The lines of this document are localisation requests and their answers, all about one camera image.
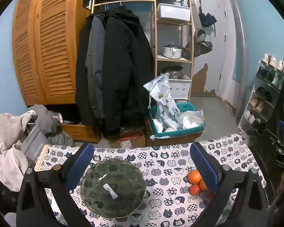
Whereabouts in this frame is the steel pot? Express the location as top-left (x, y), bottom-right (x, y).
top-left (161, 66), bottom-right (183, 79)
top-left (163, 44), bottom-right (183, 59)

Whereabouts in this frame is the beige fleece garment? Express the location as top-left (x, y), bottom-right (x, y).
top-left (0, 113), bottom-right (37, 192)

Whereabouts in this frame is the grey jacket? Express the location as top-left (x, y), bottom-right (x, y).
top-left (85, 14), bottom-right (107, 120)

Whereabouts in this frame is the person's right hand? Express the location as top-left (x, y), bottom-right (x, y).
top-left (277, 170), bottom-right (284, 193)

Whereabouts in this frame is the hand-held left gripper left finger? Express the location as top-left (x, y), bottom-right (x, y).
top-left (16, 142), bottom-right (95, 227)

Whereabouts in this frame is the metal shoe rack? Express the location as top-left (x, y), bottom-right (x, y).
top-left (237, 60), bottom-right (284, 145)

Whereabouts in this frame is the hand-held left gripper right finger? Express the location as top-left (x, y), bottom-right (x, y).
top-left (190, 142), bottom-right (269, 227)

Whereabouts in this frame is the wooden shelf rack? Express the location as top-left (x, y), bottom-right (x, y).
top-left (153, 0), bottom-right (195, 103)

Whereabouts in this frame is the black hooded coat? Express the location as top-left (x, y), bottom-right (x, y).
top-left (102, 6), bottom-right (154, 138)

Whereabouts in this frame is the grey padded garment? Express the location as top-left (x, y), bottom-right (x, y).
top-left (27, 104), bottom-right (76, 147)

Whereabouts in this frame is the white storage box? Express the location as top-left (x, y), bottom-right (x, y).
top-left (156, 3), bottom-right (192, 22)

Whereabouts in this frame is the green glass bowl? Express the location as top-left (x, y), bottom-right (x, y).
top-left (80, 159), bottom-right (147, 219)

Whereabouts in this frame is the clear plastic bag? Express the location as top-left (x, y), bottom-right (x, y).
top-left (179, 110), bottom-right (204, 130)

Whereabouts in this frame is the brown cardboard box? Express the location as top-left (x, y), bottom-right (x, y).
top-left (145, 120), bottom-right (204, 147)

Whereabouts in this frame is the white printed box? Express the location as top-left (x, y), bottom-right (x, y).
top-left (168, 75), bottom-right (192, 100)

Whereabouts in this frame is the teal plastic basket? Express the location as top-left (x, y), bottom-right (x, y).
top-left (149, 102), bottom-right (207, 139)

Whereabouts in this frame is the metal clothes rail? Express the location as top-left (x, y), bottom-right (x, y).
top-left (91, 0), bottom-right (154, 13)

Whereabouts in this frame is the dark hanging bag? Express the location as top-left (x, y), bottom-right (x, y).
top-left (182, 28), bottom-right (213, 61)

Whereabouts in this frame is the dark folded umbrella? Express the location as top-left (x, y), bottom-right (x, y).
top-left (199, 12), bottom-right (217, 27)

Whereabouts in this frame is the cardboard box with red label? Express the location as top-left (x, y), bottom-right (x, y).
top-left (109, 129), bottom-right (146, 149)

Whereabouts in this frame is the wooden louvered wardrobe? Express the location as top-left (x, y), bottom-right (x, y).
top-left (12, 0), bottom-right (91, 106)

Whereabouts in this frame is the wooden drawer unit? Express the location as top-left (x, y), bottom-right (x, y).
top-left (60, 122), bottom-right (102, 143)

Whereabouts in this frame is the cat print tablecloth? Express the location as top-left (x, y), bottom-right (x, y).
top-left (34, 134), bottom-right (267, 227)

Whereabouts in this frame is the grey tote bag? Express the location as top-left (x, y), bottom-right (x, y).
top-left (20, 123), bottom-right (51, 168)

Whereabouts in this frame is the grey door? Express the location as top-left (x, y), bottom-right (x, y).
top-left (194, 0), bottom-right (228, 97)

